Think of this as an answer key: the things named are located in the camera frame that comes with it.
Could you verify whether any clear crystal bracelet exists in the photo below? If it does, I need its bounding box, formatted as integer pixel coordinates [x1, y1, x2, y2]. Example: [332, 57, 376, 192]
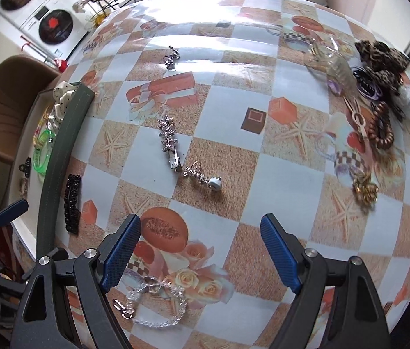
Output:
[113, 276, 187, 328]

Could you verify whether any colourful bead bracelet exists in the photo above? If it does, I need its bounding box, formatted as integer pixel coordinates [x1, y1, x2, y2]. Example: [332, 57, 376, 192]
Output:
[33, 114, 56, 146]

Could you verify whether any silver star hair clip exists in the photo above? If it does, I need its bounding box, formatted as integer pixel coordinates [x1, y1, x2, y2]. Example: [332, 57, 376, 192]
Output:
[158, 115, 184, 172]

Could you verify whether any leopard print scrunchie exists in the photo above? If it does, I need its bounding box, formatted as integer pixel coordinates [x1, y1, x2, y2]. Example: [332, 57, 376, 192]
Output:
[354, 40, 410, 95]

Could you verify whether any clear claw clip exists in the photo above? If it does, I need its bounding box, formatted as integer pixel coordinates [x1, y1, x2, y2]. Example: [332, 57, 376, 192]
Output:
[306, 36, 355, 88]

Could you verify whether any green plastic bangle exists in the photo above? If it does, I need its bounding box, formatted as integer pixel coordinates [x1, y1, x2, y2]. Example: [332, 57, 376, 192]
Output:
[33, 127, 57, 174]

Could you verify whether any gold hair clip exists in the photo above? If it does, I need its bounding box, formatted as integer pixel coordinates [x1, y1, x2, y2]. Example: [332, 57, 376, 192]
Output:
[352, 174, 379, 204]

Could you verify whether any tan leather chair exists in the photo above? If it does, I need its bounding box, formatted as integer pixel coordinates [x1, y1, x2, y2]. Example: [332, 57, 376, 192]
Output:
[0, 55, 62, 165]

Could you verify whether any small silver charm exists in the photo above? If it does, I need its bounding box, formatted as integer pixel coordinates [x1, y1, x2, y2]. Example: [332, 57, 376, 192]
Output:
[164, 46, 181, 71]

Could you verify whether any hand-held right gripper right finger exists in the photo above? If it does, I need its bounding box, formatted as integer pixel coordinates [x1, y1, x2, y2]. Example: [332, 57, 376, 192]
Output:
[260, 214, 391, 349]

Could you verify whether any yellow wire basket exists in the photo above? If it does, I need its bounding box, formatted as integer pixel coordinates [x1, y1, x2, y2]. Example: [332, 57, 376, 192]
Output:
[84, 9, 109, 28]

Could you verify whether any beige hair clip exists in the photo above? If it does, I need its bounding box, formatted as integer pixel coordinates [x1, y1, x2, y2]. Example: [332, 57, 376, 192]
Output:
[345, 98, 368, 143]

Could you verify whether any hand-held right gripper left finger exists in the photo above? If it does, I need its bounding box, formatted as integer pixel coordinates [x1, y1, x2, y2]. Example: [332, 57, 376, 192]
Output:
[10, 214, 142, 349]

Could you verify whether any black beaded hair clip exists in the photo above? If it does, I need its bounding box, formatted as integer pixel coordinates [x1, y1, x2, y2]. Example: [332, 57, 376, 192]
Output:
[63, 174, 82, 234]

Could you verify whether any white washing machine round door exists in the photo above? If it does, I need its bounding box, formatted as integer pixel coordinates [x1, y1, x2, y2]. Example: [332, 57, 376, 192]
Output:
[19, 5, 86, 61]

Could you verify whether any white polka dot scrunchie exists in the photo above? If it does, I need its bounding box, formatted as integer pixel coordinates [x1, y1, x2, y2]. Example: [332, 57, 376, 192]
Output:
[52, 81, 80, 132]

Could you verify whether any brown spiral hair tie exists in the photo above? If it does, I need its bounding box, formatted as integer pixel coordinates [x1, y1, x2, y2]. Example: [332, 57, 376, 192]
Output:
[367, 101, 395, 149]

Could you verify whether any small black claw clip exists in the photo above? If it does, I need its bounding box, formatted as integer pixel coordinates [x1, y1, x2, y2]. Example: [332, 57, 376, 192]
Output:
[17, 156, 32, 176]

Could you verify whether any silver chain white bead charm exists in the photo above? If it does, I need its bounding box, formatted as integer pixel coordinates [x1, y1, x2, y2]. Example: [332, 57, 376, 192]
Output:
[182, 162, 224, 192]

